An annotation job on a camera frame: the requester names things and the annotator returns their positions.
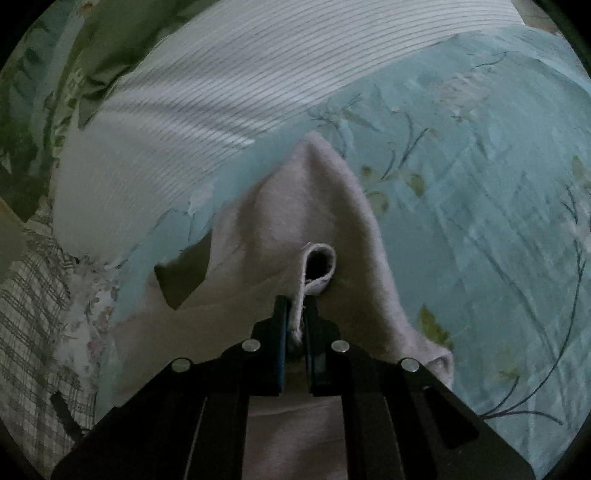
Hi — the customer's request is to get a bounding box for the grey-pink knit garment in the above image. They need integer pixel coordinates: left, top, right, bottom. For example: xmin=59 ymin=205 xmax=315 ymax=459
xmin=108 ymin=131 xmax=456 ymax=480

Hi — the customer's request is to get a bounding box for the green plaid bed sheet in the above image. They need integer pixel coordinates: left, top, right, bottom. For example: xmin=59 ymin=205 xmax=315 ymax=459
xmin=1 ymin=201 xmax=95 ymax=479

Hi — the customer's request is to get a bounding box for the white floral fabric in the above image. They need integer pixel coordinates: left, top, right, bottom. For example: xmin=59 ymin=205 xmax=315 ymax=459
xmin=52 ymin=257 xmax=120 ymax=391

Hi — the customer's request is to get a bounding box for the light blue floral quilt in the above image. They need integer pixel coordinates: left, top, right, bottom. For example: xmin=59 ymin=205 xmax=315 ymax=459
xmin=100 ymin=26 xmax=590 ymax=479

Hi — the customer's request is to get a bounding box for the white striped pillow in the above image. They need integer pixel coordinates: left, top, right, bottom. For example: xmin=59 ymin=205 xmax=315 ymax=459
xmin=53 ymin=1 xmax=522 ymax=262

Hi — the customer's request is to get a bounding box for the green leaf patterned pillow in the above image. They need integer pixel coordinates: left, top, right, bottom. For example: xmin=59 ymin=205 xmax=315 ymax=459
xmin=1 ymin=1 xmax=211 ymax=222

